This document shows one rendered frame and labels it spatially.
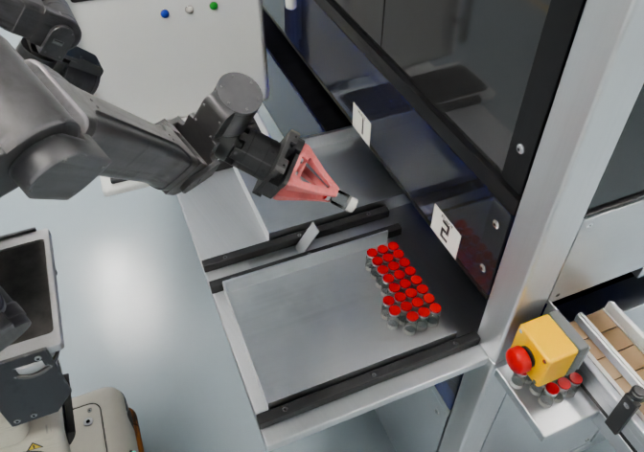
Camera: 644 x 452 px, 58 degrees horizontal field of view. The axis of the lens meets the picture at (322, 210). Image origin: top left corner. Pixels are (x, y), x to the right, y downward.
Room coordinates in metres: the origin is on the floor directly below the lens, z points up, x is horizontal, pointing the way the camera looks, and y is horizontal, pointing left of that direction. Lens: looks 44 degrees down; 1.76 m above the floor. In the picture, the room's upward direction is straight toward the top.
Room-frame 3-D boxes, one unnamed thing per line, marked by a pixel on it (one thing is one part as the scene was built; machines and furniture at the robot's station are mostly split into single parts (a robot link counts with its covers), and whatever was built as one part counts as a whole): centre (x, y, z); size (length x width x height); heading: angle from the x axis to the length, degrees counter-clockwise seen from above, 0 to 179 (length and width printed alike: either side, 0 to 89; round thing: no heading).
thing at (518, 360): (0.46, -0.30, 0.99); 0.04 x 0.04 x 0.04; 23
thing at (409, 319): (0.66, -0.13, 0.90); 0.18 x 0.02 x 0.05; 23
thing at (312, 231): (0.76, 0.08, 0.91); 0.14 x 0.03 x 0.06; 113
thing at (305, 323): (0.62, -0.02, 0.90); 0.34 x 0.26 x 0.04; 113
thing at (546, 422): (0.48, -0.38, 0.87); 0.14 x 0.13 x 0.02; 113
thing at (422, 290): (0.68, -0.17, 0.90); 0.18 x 0.02 x 0.05; 23
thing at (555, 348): (0.48, -0.34, 0.99); 0.08 x 0.07 x 0.07; 113
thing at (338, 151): (0.98, 0.00, 0.90); 0.34 x 0.26 x 0.04; 113
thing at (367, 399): (0.80, 0.00, 0.87); 0.70 x 0.48 x 0.02; 23
